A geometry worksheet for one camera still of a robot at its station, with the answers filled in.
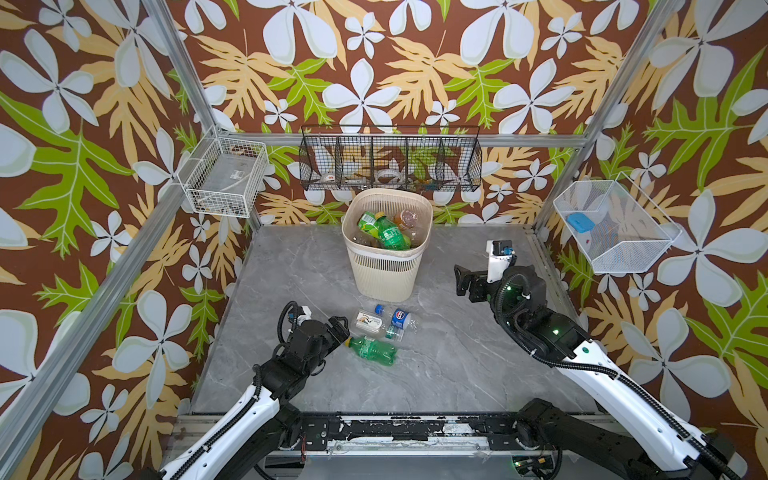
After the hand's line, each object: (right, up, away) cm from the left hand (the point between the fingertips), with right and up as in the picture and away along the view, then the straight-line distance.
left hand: (339, 323), depth 81 cm
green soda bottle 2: (+9, -8, +3) cm, 13 cm away
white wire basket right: (+78, +26, +1) cm, 82 cm away
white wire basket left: (-34, +42, +5) cm, 55 cm away
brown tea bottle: (+19, +30, +4) cm, 35 cm away
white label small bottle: (+8, -2, +7) cm, 11 cm away
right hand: (+33, +17, -10) cm, 38 cm away
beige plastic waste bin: (+13, +13, +3) cm, 19 cm away
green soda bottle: (+14, +24, -1) cm, 28 cm away
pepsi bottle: (+17, 0, +8) cm, 19 cm away
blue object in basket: (+70, +29, +6) cm, 76 cm away
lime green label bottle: (+7, +28, +5) cm, 30 cm away
